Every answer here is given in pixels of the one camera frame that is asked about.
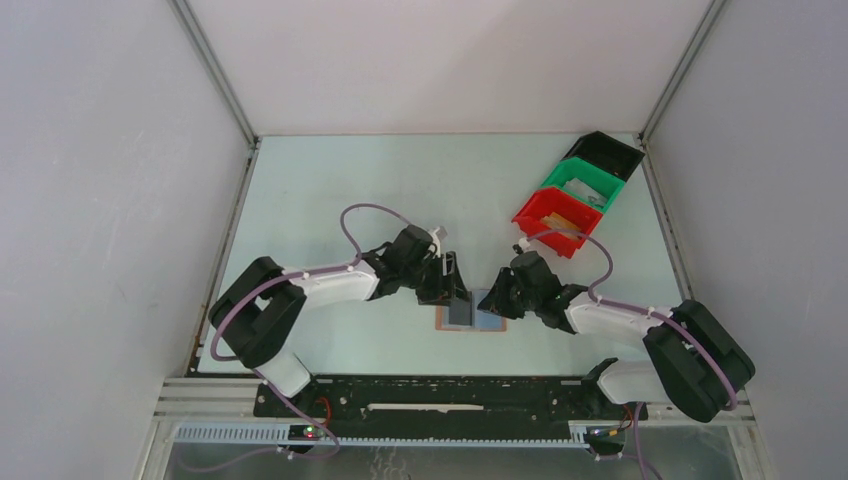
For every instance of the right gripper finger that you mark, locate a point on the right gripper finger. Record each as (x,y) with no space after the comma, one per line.
(504,285)
(494,304)

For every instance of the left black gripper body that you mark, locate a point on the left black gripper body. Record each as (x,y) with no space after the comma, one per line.
(428,273)

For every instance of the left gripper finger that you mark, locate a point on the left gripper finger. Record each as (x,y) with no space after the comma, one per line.
(452,281)
(439,297)

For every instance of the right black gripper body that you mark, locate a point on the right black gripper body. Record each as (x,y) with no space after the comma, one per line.
(522,300)

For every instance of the brown leather card holder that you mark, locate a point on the brown leather card holder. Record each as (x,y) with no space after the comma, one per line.
(483,322)

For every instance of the dark grey credit card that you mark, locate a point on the dark grey credit card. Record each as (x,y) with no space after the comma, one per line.
(460,312)

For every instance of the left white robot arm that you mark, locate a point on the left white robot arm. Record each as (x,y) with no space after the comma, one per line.
(256,314)

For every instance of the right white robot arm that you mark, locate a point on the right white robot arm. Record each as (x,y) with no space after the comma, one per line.
(693,361)

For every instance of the cards in red bin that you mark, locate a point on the cards in red bin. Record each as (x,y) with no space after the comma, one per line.
(560,224)

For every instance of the cards in green bin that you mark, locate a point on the cards in green bin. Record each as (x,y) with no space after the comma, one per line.
(586,193)

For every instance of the red plastic bin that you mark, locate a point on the red plastic bin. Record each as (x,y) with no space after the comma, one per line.
(552,208)

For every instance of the green plastic bin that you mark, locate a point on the green plastic bin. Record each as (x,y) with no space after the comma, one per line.
(585,182)

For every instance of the black plastic bin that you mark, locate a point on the black plastic bin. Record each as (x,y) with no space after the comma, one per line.
(606,153)

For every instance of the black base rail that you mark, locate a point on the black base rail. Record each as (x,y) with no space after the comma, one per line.
(449,407)

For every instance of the grey cable duct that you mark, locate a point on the grey cable duct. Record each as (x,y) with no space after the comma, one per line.
(279,435)

